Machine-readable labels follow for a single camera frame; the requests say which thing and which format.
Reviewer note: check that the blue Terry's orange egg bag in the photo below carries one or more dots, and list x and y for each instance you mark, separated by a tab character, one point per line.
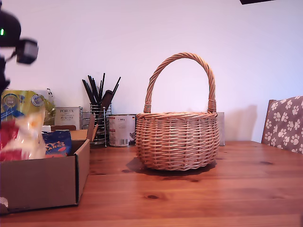
58	144

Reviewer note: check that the red and cream egg bag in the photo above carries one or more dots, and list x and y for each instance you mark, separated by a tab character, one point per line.
26	139

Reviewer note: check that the grey leaf pattern box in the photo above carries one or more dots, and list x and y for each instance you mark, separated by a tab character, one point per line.
221	128

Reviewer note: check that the white Porlex box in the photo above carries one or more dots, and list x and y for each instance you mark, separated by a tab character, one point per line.
68	118

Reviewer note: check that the brown cardboard box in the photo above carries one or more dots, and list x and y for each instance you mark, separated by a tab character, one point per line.
47	179

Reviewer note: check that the white pet food can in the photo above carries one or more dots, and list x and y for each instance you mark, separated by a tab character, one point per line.
122	130

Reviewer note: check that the black chopstick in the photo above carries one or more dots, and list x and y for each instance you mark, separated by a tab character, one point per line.
116	84
92	87
87	91
102	82

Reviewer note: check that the yellow blue kitchen towel pack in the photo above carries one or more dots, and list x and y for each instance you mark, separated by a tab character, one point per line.
21	101

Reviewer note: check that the paw print chair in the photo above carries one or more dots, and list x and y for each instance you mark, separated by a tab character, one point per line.
284	123

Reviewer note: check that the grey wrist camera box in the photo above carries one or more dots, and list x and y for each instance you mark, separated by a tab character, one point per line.
28	52

